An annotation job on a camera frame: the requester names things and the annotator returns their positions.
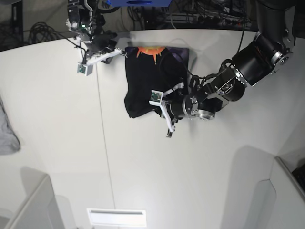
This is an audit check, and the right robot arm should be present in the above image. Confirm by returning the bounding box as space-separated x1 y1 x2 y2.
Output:
66 0 124 65

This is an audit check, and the white power strip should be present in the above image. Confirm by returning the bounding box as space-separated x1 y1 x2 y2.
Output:
161 13 243 25

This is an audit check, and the blue box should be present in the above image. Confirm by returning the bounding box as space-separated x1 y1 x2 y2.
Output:
105 0 172 7

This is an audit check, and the coiled black cable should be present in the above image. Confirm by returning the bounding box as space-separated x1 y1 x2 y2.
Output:
28 21 60 45

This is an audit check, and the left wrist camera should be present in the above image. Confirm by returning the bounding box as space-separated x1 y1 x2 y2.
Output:
149 90 163 106

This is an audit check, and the white side panel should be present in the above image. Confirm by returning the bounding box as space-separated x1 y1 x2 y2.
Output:
0 175 65 229
254 157 305 229

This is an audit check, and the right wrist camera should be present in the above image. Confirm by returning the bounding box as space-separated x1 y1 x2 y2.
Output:
77 62 93 76

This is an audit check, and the black T-shirt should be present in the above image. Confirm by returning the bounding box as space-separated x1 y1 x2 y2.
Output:
124 46 189 118

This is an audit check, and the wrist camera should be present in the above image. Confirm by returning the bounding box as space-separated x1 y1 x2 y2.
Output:
77 62 93 76
149 90 163 106

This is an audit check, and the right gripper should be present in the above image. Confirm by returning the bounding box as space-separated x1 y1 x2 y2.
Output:
76 32 126 65

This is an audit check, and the white slotted tray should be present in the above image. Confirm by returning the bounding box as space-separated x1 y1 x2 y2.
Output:
87 208 147 228

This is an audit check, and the white side panel right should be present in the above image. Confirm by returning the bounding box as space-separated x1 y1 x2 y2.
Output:
254 157 305 229

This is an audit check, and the white side panel left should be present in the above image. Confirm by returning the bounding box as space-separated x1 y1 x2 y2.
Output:
0 175 65 229

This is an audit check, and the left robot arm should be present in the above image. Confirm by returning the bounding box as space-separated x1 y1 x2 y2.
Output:
160 0 301 137

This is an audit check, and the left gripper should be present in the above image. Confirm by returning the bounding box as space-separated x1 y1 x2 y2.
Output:
160 82 188 138

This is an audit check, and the grey cloth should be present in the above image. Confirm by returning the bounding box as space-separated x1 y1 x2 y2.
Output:
0 99 20 156

